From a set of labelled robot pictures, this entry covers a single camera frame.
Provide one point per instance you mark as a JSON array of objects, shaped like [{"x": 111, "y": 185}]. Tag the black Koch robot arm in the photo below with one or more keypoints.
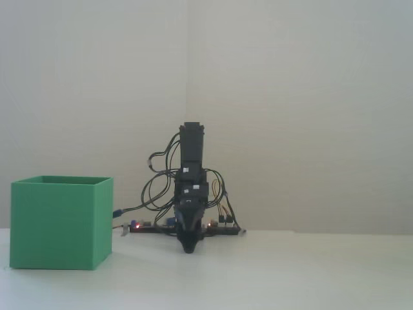
[{"x": 193, "y": 142}]

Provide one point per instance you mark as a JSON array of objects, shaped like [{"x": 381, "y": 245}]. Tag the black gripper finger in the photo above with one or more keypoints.
[
  {"x": 184, "y": 226},
  {"x": 197, "y": 226}
]

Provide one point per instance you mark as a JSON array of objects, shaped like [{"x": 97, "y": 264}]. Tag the grey table clamp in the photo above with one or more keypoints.
[{"x": 124, "y": 231}]

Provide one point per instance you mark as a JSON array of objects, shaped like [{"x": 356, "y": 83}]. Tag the circuit board with white connectors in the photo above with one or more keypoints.
[{"x": 222, "y": 227}]

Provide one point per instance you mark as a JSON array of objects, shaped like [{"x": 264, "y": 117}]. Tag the blue controller circuit board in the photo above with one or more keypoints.
[{"x": 145, "y": 223}]

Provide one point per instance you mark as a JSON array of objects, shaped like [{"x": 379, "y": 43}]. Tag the green open-top plastic bin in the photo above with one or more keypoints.
[{"x": 53, "y": 226}]

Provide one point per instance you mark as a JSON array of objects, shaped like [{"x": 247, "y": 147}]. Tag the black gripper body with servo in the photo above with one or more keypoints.
[{"x": 190, "y": 192}]

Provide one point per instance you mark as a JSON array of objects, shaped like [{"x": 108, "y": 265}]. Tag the black mounting plate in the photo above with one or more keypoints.
[{"x": 155, "y": 230}]

